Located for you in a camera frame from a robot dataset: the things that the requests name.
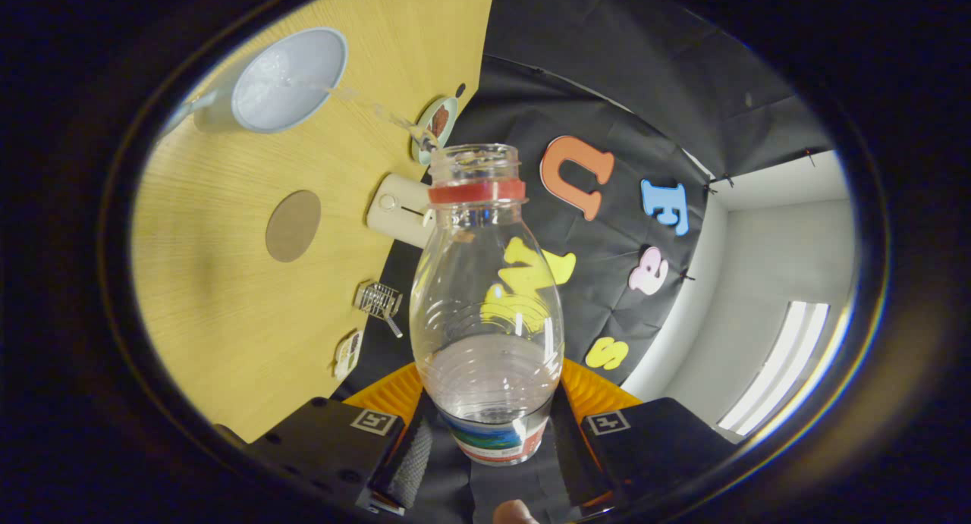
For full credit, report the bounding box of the wooden table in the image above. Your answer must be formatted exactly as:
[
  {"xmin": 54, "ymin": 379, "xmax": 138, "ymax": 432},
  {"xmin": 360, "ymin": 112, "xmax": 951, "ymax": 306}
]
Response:
[{"xmin": 130, "ymin": 0, "xmax": 498, "ymax": 443}]

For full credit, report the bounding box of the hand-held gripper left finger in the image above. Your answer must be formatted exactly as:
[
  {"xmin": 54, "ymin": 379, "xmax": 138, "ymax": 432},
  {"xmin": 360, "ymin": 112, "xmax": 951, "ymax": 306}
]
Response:
[{"xmin": 243, "ymin": 362, "xmax": 437, "ymax": 517}]

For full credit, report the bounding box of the white divided food tray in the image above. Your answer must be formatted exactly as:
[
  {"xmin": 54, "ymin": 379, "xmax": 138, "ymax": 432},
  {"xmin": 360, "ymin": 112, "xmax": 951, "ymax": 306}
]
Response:
[{"xmin": 332, "ymin": 328, "xmax": 363, "ymax": 381}]

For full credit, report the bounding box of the clear plastic juice bottle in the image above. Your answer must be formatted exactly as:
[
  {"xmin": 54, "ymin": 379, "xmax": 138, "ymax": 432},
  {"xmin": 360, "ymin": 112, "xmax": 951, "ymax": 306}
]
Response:
[{"xmin": 410, "ymin": 143, "xmax": 566, "ymax": 466}]

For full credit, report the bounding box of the white cup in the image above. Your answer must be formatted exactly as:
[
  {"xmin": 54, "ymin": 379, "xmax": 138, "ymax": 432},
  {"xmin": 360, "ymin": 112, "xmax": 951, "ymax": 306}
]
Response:
[{"xmin": 163, "ymin": 27, "xmax": 350, "ymax": 136}]

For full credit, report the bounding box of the white toaster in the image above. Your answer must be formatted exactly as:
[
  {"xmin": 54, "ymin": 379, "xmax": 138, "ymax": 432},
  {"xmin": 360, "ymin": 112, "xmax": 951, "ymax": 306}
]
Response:
[{"xmin": 366, "ymin": 173, "xmax": 437, "ymax": 249}]

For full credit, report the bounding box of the pale green plate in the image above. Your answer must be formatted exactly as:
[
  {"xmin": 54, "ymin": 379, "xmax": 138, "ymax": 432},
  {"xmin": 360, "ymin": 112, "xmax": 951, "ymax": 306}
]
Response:
[{"xmin": 410, "ymin": 96, "xmax": 460, "ymax": 166}]

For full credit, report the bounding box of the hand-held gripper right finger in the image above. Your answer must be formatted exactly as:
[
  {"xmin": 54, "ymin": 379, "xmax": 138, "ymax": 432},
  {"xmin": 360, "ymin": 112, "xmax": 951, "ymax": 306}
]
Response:
[{"xmin": 550, "ymin": 357, "xmax": 740, "ymax": 510}]

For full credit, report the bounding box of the black backdrop cloth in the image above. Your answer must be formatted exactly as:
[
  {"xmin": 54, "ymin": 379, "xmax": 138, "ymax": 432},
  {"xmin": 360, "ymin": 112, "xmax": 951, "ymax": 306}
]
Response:
[{"xmin": 334, "ymin": 0, "xmax": 835, "ymax": 524}]

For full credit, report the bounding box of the small metal rack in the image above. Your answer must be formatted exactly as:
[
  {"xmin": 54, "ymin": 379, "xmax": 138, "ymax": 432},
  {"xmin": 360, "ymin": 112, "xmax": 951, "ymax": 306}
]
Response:
[{"xmin": 354, "ymin": 281, "xmax": 404, "ymax": 338}]

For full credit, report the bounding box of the round brown coaster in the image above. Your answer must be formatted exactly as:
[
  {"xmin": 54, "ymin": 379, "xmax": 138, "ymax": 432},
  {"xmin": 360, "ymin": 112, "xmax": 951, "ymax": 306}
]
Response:
[{"xmin": 265, "ymin": 190, "xmax": 322, "ymax": 264}]

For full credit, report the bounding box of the large ceiling light panel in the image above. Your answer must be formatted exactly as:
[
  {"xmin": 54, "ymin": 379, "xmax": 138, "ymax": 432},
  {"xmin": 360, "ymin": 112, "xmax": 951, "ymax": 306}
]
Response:
[{"xmin": 717, "ymin": 301, "xmax": 831, "ymax": 436}]

